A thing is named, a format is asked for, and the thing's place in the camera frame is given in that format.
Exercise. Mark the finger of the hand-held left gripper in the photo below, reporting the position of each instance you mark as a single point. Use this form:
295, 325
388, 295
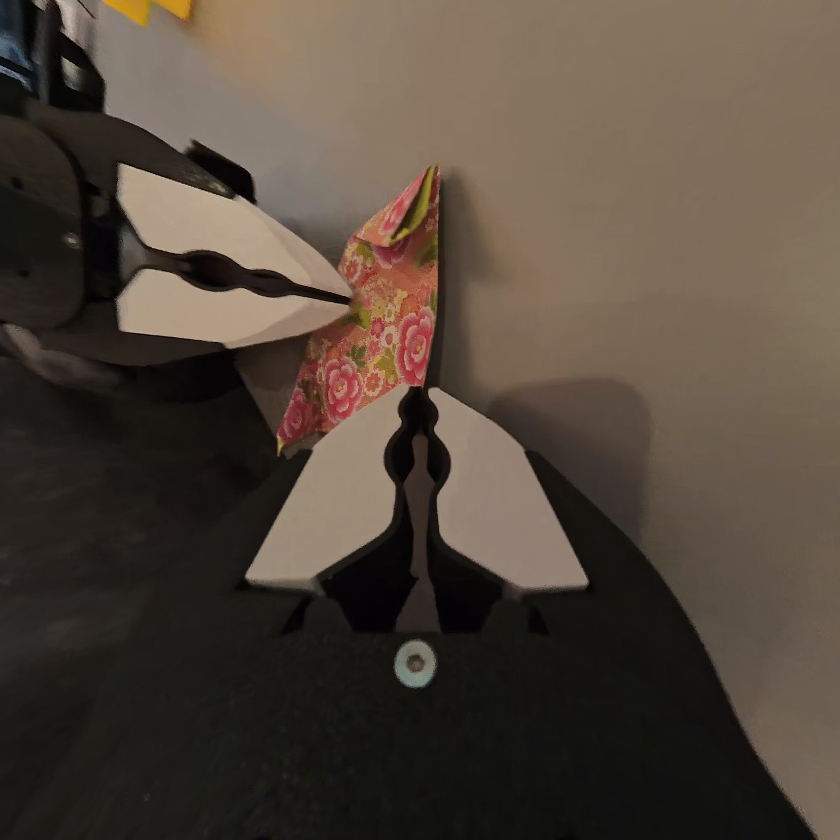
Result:
216, 223
197, 315

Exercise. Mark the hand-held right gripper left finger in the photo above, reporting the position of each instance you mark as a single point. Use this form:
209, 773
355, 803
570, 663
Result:
334, 512

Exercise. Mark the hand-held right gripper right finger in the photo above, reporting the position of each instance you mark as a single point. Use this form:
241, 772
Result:
505, 518

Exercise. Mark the floral origami paper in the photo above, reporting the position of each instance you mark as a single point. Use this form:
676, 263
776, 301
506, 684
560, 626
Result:
394, 328

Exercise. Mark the yellow origami paper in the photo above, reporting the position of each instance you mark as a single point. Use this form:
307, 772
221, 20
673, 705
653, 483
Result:
131, 8

